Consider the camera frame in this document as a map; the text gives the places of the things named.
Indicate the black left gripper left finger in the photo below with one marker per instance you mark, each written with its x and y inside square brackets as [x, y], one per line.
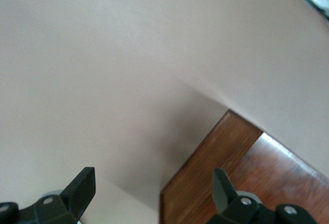
[77, 195]

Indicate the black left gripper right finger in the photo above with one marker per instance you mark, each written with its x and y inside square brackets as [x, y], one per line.
[223, 198]

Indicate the dark wooden cabinet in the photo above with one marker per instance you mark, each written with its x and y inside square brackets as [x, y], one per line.
[270, 170]

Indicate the brown table cloth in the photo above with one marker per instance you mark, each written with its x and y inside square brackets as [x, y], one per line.
[102, 54]

